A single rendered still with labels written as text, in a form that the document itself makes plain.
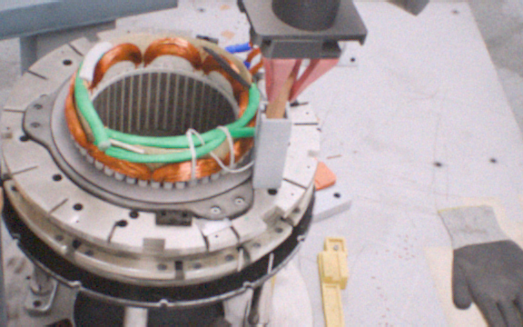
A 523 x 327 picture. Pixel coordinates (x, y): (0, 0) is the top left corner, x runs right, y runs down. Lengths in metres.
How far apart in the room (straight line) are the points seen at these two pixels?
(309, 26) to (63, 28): 0.49
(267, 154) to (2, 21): 0.41
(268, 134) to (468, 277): 0.50
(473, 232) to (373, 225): 0.13
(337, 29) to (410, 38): 0.86
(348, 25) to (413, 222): 0.60
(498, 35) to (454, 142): 1.55
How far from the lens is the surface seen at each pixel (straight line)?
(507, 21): 3.31
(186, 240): 1.10
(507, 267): 1.55
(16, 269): 1.46
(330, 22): 1.01
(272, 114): 1.09
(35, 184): 1.14
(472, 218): 1.61
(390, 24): 1.90
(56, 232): 1.15
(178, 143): 1.10
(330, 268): 1.48
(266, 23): 1.00
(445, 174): 1.67
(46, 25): 1.42
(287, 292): 1.45
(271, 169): 1.13
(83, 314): 1.44
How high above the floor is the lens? 1.92
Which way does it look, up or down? 45 degrees down
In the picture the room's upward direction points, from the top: 9 degrees clockwise
